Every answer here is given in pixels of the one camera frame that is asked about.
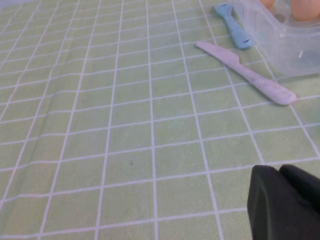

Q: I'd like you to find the clear plastic egg box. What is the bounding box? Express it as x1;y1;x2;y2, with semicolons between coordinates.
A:
229;0;320;77

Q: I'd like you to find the green checked tablecloth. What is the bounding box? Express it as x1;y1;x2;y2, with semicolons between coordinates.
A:
0;0;320;240

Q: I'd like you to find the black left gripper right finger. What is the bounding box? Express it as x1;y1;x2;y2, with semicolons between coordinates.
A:
278;163;320;215

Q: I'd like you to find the pale pink plastic knife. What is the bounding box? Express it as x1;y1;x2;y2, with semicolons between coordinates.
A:
195;41;298;106

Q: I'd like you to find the light blue plastic utensil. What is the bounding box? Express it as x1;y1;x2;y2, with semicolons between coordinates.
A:
213;3;255;50

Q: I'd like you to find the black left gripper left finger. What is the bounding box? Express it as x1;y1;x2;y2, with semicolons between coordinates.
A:
246;164;320;240

